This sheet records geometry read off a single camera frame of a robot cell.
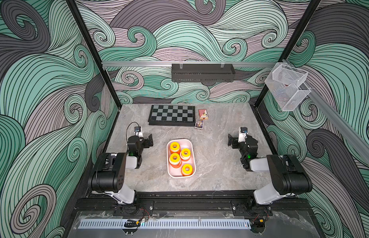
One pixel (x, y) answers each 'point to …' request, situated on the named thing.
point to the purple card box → (199, 124)
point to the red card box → (203, 114)
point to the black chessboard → (180, 115)
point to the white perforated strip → (166, 224)
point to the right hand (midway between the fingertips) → (238, 134)
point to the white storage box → (181, 160)
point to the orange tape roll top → (178, 151)
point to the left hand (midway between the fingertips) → (143, 133)
